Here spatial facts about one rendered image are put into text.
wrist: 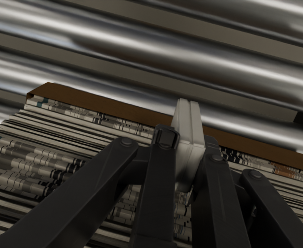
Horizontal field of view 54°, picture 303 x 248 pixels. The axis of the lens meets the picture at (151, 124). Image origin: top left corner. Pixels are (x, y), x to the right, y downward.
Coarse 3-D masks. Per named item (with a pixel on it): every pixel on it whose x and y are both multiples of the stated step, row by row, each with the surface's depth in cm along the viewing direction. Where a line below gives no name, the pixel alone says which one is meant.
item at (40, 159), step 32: (0, 128) 22; (32, 128) 23; (64, 128) 24; (96, 128) 26; (128, 128) 27; (0, 160) 19; (32, 160) 20; (64, 160) 20; (256, 160) 28; (0, 192) 16; (32, 192) 17; (128, 192) 19; (288, 192) 25; (0, 224) 13; (128, 224) 17
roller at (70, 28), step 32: (0, 0) 29; (32, 0) 30; (64, 0) 31; (0, 32) 32; (32, 32) 30; (64, 32) 30; (96, 32) 30; (128, 32) 30; (160, 32) 30; (128, 64) 31; (160, 64) 30; (192, 64) 30; (224, 64) 30; (256, 64) 30; (288, 64) 30; (256, 96) 31; (288, 96) 30
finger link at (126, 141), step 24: (120, 144) 14; (96, 168) 12; (120, 168) 12; (72, 192) 10; (96, 192) 10; (120, 192) 14; (24, 216) 9; (48, 216) 9; (72, 216) 9; (96, 216) 11; (0, 240) 8; (24, 240) 8; (48, 240) 8; (72, 240) 10
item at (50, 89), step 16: (32, 96) 29; (48, 96) 28; (64, 96) 29; (80, 96) 30; (96, 96) 31; (112, 112) 28; (128, 112) 29; (144, 112) 30; (208, 128) 31; (224, 144) 28; (240, 144) 29; (256, 144) 30; (272, 160) 28; (288, 160) 29
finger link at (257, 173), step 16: (240, 176) 14; (256, 176) 14; (256, 192) 13; (272, 192) 13; (256, 208) 12; (272, 208) 12; (288, 208) 12; (256, 224) 12; (272, 224) 11; (288, 224) 11; (256, 240) 12; (272, 240) 11; (288, 240) 10
